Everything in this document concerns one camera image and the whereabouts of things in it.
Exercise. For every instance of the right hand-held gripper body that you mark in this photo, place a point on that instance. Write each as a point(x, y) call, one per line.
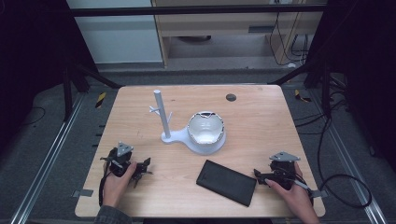
point(283, 171)

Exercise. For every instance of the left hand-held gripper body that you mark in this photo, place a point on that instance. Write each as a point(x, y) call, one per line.
point(120, 161)

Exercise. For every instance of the black case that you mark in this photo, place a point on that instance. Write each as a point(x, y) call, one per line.
point(227, 183)

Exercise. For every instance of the white bowl with jagged rim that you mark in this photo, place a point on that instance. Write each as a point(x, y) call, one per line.
point(205, 130)

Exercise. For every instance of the person's left hand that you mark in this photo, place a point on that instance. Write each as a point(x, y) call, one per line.
point(113, 189)

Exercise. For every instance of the person's right hand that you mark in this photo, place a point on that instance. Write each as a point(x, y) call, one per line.
point(297, 199)

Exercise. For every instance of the grey tape piece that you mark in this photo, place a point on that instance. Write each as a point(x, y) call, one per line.
point(319, 194)
point(83, 193)

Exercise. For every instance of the white stand with pole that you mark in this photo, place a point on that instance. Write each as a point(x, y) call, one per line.
point(164, 121)

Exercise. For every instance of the yellow black floor tape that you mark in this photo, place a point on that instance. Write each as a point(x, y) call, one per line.
point(300, 96)
point(100, 100)

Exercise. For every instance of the grey round table grommet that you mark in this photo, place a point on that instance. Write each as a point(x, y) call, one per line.
point(230, 97)

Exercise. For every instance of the white cabinet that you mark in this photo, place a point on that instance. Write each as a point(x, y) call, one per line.
point(118, 40)

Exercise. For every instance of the black curtain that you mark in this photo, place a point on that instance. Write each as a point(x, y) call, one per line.
point(367, 62)
point(31, 46)

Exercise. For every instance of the light wooden desk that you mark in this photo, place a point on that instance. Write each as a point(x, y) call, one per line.
point(218, 23)

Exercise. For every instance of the aluminium floor rail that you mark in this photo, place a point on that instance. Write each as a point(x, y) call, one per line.
point(46, 161)
point(348, 161)

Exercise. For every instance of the black frame leg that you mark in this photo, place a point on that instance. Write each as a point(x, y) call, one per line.
point(326, 90)
point(67, 93)

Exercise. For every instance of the black frame crossbar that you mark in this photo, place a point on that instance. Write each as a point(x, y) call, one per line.
point(186, 10)

